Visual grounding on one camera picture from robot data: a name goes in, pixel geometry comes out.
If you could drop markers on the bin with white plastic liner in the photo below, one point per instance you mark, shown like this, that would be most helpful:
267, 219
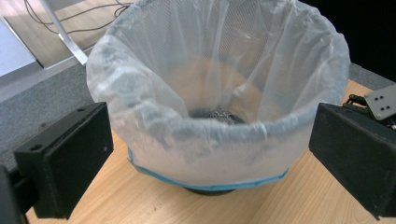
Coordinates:
149, 124

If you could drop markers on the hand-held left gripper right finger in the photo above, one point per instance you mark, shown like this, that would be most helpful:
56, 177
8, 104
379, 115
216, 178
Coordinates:
358, 158

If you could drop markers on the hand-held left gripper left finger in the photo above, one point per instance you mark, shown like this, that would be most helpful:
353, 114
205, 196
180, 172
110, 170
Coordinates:
71, 161

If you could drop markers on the metal stand leg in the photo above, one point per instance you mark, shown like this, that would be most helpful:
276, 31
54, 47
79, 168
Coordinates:
63, 34

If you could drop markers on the white board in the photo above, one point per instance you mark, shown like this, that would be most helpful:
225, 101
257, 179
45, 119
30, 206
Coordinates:
14, 49

